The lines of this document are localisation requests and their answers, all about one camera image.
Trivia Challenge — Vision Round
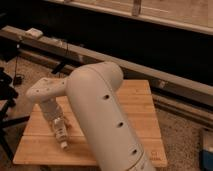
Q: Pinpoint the black tripod stand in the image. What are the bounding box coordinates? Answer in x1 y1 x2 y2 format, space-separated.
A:
0 67 29 161

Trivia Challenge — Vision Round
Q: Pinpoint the upper wooden shelf ledge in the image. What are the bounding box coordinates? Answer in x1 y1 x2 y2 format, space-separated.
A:
48 0 213 36

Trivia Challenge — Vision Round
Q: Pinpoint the blue white box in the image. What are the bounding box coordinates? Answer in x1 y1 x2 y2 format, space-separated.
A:
200 129 213 171

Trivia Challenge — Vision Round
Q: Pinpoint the wooden table board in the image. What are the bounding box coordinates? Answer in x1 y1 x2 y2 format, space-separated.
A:
13 80 168 168

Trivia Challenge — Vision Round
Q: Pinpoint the white tube bottle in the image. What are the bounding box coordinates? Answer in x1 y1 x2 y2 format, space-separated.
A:
53 120 68 149

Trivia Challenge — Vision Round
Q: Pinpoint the black cable with plug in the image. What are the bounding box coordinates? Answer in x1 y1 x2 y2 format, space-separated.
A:
12 37 25 86

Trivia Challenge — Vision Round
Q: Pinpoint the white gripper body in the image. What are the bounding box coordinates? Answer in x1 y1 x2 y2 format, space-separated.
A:
39 99 64 129

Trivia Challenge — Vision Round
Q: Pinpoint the long grey beam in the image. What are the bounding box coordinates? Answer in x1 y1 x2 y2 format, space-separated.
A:
0 26 213 107

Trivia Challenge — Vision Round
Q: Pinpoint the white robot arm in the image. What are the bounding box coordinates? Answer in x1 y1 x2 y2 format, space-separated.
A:
26 62 156 171

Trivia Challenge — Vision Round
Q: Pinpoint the small white box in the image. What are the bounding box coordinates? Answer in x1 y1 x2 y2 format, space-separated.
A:
26 28 43 38

